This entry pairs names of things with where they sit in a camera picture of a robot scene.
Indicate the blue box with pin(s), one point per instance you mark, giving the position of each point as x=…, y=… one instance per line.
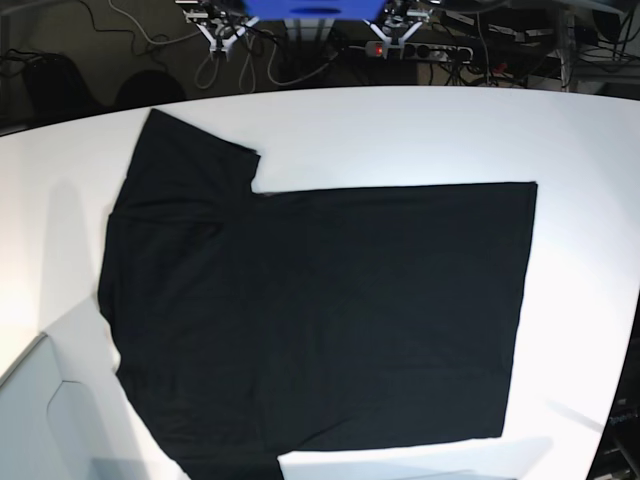
x=314, y=9

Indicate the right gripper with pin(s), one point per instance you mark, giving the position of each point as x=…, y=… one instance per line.
x=224, y=24

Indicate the black power strip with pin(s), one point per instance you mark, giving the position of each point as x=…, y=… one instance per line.
x=422, y=52

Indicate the grey plastic bin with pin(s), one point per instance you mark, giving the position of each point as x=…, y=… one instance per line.
x=51, y=428

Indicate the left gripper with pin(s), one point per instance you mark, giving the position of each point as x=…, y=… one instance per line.
x=397, y=21

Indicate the black T-shirt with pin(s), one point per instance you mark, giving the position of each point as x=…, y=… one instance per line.
x=250, y=326

